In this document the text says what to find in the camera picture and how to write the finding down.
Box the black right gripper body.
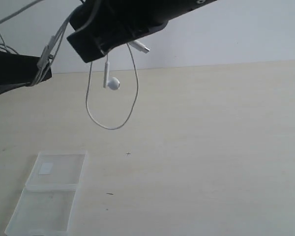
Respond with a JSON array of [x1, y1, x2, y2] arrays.
[[67, 0, 211, 63]]

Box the white wired earphones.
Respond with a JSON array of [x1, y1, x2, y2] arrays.
[[0, 0, 150, 130]]

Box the clear plastic storage box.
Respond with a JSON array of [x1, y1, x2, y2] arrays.
[[4, 150, 89, 236]]

